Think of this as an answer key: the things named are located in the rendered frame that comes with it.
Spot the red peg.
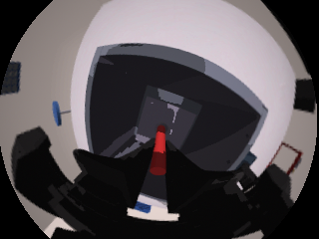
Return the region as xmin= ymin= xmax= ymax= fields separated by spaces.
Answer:
xmin=151 ymin=124 xmax=166 ymax=175

